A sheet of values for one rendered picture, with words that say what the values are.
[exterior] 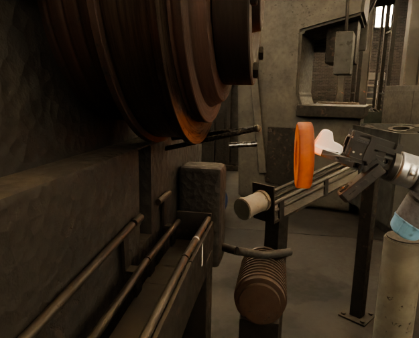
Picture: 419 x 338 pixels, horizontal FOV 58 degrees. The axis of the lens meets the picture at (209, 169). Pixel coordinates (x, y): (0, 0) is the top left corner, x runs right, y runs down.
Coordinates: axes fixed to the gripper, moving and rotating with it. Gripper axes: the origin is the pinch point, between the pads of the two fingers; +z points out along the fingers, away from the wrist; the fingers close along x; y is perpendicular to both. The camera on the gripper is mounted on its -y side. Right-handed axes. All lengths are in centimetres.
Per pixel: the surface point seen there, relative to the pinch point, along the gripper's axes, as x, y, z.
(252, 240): -152, -83, -4
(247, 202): -4.3, -18.6, 8.4
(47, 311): 59, -18, 24
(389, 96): -413, 58, -115
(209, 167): 8.1, -10.3, 18.9
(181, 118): 41.4, 1.9, 20.4
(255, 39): 21.2, 16.7, 16.3
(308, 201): -26.9, -17.8, -9.3
